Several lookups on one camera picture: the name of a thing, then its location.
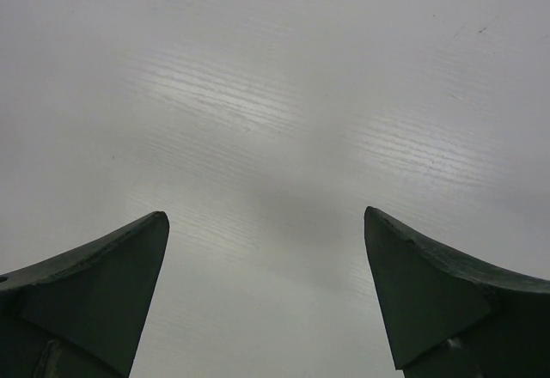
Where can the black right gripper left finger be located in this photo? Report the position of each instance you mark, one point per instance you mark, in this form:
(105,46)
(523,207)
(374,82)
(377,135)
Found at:
(82,313)

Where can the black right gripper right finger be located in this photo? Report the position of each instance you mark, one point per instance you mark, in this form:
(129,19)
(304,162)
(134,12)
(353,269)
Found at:
(449,314)

